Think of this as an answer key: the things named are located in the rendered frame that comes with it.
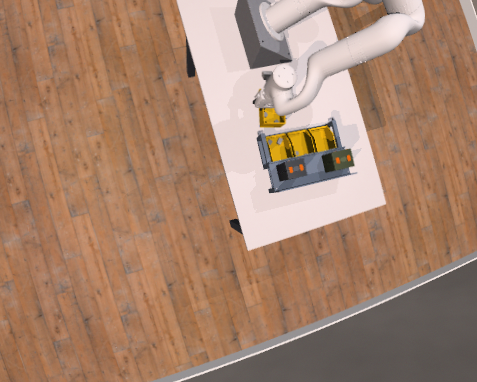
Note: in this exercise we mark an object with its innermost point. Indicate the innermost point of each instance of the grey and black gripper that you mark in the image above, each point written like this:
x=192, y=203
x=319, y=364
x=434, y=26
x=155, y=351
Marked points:
x=260, y=101

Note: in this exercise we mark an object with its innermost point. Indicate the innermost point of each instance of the dark grey metal shelf rack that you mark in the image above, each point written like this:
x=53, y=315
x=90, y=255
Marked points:
x=313, y=163

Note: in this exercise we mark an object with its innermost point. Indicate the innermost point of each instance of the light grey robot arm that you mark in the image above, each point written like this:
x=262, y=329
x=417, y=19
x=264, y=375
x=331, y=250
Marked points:
x=376, y=40

